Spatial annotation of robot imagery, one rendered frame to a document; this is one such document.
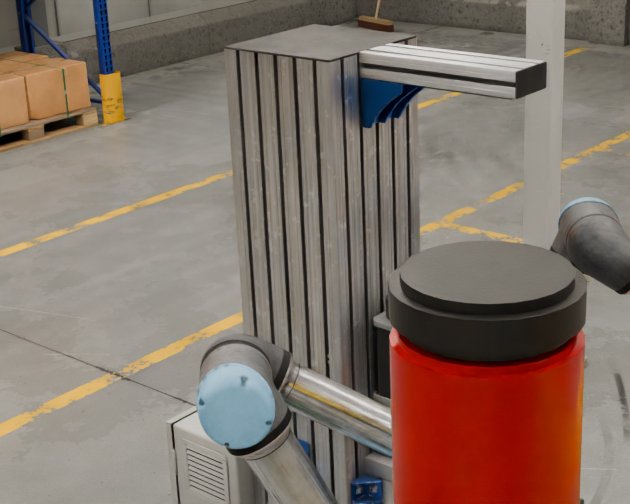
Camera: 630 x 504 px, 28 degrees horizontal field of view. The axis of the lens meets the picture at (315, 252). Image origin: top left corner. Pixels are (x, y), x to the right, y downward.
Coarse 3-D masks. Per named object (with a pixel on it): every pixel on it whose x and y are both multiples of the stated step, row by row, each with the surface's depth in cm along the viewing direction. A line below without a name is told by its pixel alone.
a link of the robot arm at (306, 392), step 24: (240, 336) 201; (288, 360) 205; (288, 384) 204; (312, 384) 206; (336, 384) 209; (312, 408) 206; (336, 408) 207; (360, 408) 208; (384, 408) 210; (360, 432) 208; (384, 432) 208
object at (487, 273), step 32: (416, 256) 33; (448, 256) 33; (480, 256) 33; (512, 256) 32; (544, 256) 32; (416, 288) 31; (448, 288) 31; (480, 288) 30; (512, 288) 30; (544, 288) 30; (576, 288) 31; (416, 320) 30; (448, 320) 30; (480, 320) 29; (512, 320) 29; (544, 320) 30; (576, 320) 30; (448, 352) 30; (480, 352) 30; (512, 352) 30; (544, 352) 30
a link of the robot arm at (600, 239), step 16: (576, 224) 245; (592, 224) 242; (608, 224) 241; (576, 240) 242; (592, 240) 240; (608, 240) 239; (624, 240) 239; (576, 256) 242; (592, 256) 239; (608, 256) 238; (624, 256) 237; (592, 272) 241; (608, 272) 238; (624, 272) 237; (624, 288) 239
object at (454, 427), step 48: (576, 336) 31; (432, 384) 31; (480, 384) 30; (528, 384) 30; (576, 384) 31; (432, 432) 31; (480, 432) 30; (528, 432) 31; (576, 432) 32; (432, 480) 32; (480, 480) 31; (528, 480) 31; (576, 480) 32
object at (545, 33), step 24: (528, 0) 499; (552, 0) 494; (528, 24) 503; (552, 24) 497; (528, 48) 506; (552, 48) 500; (552, 72) 504; (528, 96) 512; (552, 96) 508; (528, 120) 516; (552, 120) 511; (528, 144) 519; (552, 144) 515; (528, 168) 523; (552, 168) 519; (528, 192) 526; (552, 192) 524; (528, 216) 530; (552, 216) 528; (528, 240) 534; (552, 240) 532
